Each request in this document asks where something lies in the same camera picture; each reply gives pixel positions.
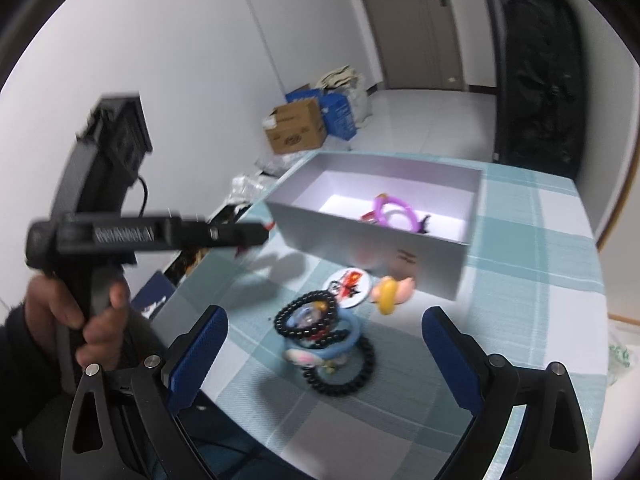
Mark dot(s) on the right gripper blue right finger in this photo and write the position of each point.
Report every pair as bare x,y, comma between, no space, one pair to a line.
455,356

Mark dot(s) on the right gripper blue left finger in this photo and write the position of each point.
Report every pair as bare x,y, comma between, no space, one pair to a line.
191,355

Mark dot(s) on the pink yellow cartoon figurine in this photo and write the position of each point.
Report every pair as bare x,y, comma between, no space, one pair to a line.
388,293

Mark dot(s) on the white red round badge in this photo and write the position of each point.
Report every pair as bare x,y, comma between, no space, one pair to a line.
349,286

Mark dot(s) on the red hair clip charm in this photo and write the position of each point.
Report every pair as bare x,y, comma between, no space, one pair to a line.
369,217

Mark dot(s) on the person's left hand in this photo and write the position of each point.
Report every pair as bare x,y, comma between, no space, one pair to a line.
48,303

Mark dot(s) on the teal plaid tablecloth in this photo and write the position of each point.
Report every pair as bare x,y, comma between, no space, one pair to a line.
532,290

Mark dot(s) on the silver plastic parcel bag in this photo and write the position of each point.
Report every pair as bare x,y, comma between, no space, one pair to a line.
245,189

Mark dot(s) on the grey open storage box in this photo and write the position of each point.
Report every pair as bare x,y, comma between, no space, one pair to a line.
425,215

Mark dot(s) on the grey plastic parcel bag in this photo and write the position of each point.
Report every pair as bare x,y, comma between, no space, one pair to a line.
276,165

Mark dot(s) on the brown cardboard box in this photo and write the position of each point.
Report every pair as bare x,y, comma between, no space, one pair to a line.
295,127

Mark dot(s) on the black metal stand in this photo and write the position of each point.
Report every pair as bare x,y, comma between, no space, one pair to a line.
492,25

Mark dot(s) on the black backpack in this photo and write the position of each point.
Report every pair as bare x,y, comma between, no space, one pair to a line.
541,87

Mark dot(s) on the blue cardboard box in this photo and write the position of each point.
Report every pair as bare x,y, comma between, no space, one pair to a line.
335,111

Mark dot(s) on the beige tote bag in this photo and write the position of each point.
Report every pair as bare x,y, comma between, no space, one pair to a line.
351,84

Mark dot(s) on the grey room door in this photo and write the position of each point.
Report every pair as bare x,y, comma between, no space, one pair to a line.
417,43

